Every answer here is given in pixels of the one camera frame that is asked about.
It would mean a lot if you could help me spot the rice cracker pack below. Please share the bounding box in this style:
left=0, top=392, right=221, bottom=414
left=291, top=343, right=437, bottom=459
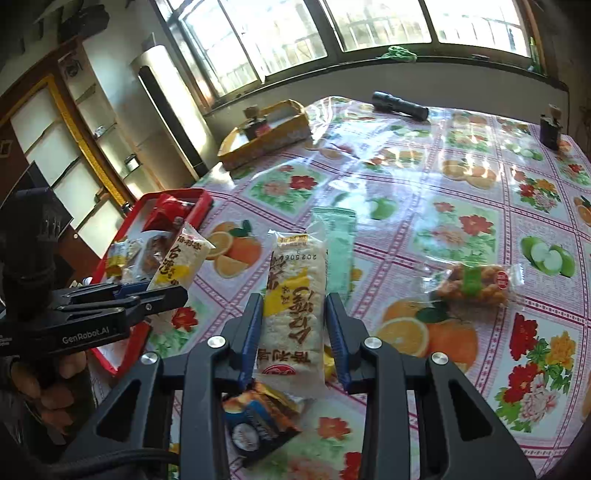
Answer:
left=147, top=222, right=214, bottom=291
left=256, top=230, right=327, bottom=398

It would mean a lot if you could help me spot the clear fried snack bag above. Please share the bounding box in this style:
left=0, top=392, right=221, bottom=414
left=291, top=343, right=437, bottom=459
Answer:
left=421, top=262, right=525, bottom=306

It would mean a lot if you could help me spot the red snack bag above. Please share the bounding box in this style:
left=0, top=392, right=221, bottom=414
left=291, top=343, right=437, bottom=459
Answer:
left=142, top=194, right=195, bottom=232

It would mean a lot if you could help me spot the person left hand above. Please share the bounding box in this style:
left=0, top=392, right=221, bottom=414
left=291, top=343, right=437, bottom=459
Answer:
left=10, top=352, right=91, bottom=435

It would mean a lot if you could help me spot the yellow wafer pack centre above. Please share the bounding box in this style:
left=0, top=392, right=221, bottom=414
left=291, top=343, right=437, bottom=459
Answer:
left=324, top=345, right=337, bottom=382

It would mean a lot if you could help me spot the yellow wafer pack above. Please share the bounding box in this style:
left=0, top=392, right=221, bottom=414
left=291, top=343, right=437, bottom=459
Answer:
left=324, top=345, right=337, bottom=382
left=105, top=237, right=141, bottom=283

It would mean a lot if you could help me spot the blue biscuit pack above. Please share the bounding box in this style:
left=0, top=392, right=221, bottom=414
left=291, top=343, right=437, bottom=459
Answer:
left=221, top=381, right=305, bottom=467

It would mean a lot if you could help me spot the yellow wafer pack left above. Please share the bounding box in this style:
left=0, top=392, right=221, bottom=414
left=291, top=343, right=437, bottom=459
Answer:
left=105, top=237, right=141, bottom=283

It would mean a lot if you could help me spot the red white tray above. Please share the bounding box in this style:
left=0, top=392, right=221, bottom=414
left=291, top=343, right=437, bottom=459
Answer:
left=87, top=187, right=215, bottom=377

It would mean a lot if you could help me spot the green snack bar wrapper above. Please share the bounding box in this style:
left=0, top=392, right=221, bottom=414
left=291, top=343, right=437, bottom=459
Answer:
left=312, top=207, right=358, bottom=303

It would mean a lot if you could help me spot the fruit pattern tablecloth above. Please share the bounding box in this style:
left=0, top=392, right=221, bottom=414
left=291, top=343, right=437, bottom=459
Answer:
left=148, top=97, right=590, bottom=475

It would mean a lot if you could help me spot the wooden shelf cabinet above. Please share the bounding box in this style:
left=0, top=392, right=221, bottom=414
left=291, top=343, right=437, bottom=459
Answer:
left=1, top=39, right=162, bottom=280

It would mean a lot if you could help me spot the yellow cardboard box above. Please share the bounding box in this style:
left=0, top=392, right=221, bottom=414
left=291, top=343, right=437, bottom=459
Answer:
left=217, top=99, right=311, bottom=171

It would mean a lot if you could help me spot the white standing air conditioner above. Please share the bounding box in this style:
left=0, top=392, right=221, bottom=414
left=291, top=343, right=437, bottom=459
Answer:
left=131, top=44, right=218, bottom=180

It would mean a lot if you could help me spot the dark bottle in box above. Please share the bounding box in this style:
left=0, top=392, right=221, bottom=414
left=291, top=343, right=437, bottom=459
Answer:
left=243, top=105, right=270, bottom=141

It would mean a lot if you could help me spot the black flashlight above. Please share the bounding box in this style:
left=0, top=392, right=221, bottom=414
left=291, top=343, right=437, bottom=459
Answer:
left=372, top=91, right=430, bottom=121

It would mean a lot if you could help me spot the dark bottle with cork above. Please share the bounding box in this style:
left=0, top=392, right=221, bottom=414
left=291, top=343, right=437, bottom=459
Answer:
left=539, top=104, right=562, bottom=151

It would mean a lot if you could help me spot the green cloth on sill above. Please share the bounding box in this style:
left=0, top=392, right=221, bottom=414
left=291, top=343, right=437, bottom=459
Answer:
left=380, top=45, right=418, bottom=63

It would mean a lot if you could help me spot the green bottle on sill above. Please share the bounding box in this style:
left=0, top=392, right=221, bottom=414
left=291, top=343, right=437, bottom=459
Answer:
left=528, top=36, right=544, bottom=74

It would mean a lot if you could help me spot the window frame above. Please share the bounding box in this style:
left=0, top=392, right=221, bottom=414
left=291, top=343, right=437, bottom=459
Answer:
left=151, top=1, right=561, bottom=111

